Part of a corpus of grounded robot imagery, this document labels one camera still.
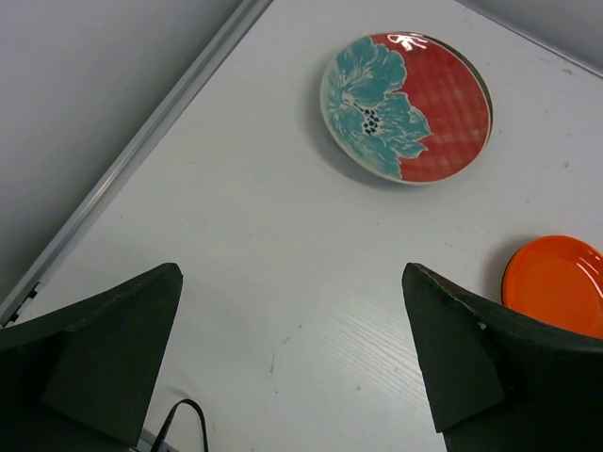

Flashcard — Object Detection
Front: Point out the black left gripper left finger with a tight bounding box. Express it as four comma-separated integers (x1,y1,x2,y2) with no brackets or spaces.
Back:
1,263,183,451

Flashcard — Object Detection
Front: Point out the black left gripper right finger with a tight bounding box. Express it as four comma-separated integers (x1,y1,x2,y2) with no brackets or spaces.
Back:
401,263,602,451

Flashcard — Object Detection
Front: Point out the orange plastic plate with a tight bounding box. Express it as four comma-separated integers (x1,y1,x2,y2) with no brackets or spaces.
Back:
501,235,602,339

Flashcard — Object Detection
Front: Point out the red teal floral plate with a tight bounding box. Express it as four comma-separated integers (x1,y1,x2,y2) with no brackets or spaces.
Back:
423,33,495,142
319,32,489,185

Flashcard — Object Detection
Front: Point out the black thin cable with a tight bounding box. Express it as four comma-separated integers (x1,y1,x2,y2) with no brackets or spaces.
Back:
149,398,208,452

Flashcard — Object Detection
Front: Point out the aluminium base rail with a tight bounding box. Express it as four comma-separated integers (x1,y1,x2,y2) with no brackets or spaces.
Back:
1,1,270,328

